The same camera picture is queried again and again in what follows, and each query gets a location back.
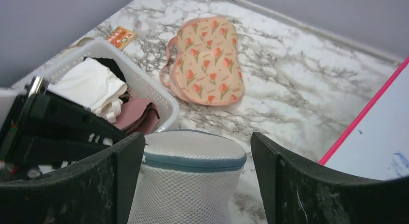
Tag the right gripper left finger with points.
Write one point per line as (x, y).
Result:
(96, 190)

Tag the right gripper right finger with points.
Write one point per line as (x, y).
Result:
(297, 190)

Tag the white mesh laundry bag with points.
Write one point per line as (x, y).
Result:
(187, 177)

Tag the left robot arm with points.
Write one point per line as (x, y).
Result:
(43, 128)

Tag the pink black bra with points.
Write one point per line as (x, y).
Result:
(138, 115)

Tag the white plastic laundry basket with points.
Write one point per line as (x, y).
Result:
(140, 82)

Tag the pink framed whiteboard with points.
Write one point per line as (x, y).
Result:
(376, 143)

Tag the white cloth garment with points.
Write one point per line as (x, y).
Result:
(94, 86)

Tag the orange card packet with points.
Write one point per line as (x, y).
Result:
(121, 37)

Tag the floral tulip pattern pouch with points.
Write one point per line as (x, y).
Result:
(202, 63)

